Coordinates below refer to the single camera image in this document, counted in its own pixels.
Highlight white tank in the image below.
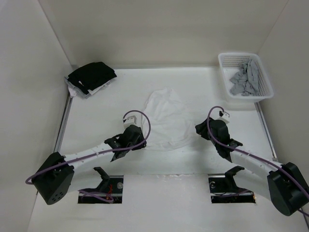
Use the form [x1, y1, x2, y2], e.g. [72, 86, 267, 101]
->
[141, 87, 195, 151]
[68, 82, 113, 98]

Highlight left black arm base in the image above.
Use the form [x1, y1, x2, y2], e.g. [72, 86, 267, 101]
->
[78, 167, 124, 204]

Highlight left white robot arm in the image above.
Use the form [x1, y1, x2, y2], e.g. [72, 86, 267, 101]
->
[26, 125, 151, 205]

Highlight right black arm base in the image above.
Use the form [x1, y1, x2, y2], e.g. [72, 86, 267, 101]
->
[208, 166, 255, 203]

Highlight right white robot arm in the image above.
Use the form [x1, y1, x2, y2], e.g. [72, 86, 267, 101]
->
[195, 118, 309, 216]

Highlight black folded tank top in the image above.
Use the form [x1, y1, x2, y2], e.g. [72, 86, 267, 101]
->
[66, 62, 117, 95]

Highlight white folded tank top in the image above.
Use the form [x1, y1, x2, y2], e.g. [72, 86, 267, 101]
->
[68, 82, 113, 98]

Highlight white plastic basket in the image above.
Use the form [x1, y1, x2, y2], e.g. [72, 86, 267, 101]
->
[218, 52, 274, 103]

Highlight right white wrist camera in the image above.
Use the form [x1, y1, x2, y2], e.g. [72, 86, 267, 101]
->
[219, 111, 230, 124]

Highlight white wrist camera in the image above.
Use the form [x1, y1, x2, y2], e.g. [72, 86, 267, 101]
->
[123, 116, 138, 129]
[219, 111, 230, 124]

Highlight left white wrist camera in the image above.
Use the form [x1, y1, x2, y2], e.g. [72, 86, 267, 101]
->
[123, 116, 138, 129]

